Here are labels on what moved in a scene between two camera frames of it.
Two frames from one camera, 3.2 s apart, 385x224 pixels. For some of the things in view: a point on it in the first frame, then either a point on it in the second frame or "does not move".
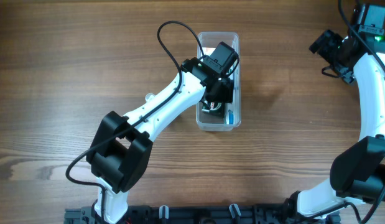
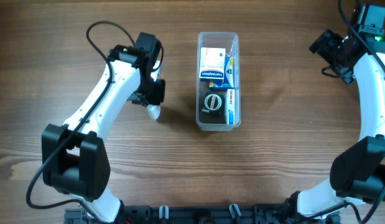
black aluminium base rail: [199, 214] does not move
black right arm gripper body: [323, 43] does not move
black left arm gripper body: [215, 109] -> [158, 91]
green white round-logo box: [213, 107] does not move
